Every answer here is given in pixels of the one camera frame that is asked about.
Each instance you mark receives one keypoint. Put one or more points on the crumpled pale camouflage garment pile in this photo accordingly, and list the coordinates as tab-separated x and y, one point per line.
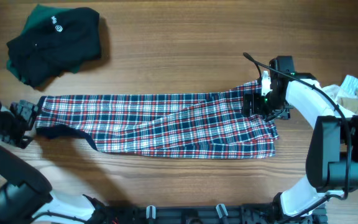
345	94

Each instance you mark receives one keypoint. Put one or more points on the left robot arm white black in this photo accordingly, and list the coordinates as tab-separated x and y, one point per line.
26	196

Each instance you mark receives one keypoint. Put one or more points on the dark green garment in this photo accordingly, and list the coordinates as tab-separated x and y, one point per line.
38	14

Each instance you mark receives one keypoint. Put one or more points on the plaid red navy white garment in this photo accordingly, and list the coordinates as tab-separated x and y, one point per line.
181	125

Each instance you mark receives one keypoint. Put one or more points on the black garment with white logo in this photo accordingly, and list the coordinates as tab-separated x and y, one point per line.
57	44

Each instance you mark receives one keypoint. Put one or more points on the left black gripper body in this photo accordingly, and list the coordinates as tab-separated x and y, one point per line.
13	125

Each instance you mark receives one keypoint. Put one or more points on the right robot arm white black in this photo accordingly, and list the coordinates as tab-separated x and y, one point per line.
332	161

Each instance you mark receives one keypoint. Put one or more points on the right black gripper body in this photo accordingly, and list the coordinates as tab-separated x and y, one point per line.
266	106

